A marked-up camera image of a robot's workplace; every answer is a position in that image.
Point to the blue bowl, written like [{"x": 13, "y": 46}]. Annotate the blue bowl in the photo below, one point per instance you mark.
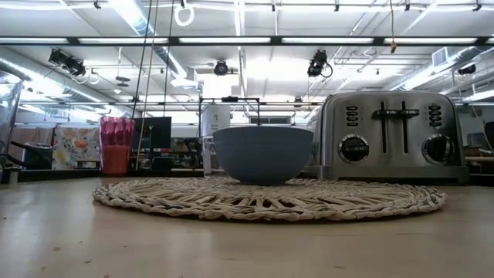
[{"x": 262, "y": 154}]

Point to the round woven placemat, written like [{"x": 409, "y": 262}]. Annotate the round woven placemat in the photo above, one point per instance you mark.
[{"x": 270, "y": 201}]

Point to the red faceted plastic cup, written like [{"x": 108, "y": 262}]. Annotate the red faceted plastic cup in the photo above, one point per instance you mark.
[{"x": 116, "y": 150}]

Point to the clear drinking glass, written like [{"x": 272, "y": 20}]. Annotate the clear drinking glass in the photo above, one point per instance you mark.
[{"x": 9, "y": 116}]

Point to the white cylinder appliance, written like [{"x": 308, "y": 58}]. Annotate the white cylinder appliance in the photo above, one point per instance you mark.
[{"x": 216, "y": 119}]

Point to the black ceiling spotlight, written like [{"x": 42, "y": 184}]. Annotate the black ceiling spotlight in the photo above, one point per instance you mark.
[
  {"x": 317, "y": 63},
  {"x": 220, "y": 68},
  {"x": 71, "y": 65}
]

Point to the black overhead light bar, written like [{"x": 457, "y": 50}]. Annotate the black overhead light bar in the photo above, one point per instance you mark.
[{"x": 276, "y": 40}]

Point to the silver four-slot toaster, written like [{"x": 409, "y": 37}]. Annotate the silver four-slot toaster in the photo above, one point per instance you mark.
[{"x": 390, "y": 131}]

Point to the floral fabric panel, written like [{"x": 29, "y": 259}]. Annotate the floral fabric panel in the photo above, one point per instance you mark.
[{"x": 75, "y": 148}]

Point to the dark waste bin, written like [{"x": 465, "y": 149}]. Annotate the dark waste bin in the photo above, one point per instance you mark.
[{"x": 38, "y": 156}]

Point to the black metal stand frame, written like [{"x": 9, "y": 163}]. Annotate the black metal stand frame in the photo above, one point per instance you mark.
[{"x": 229, "y": 99}]

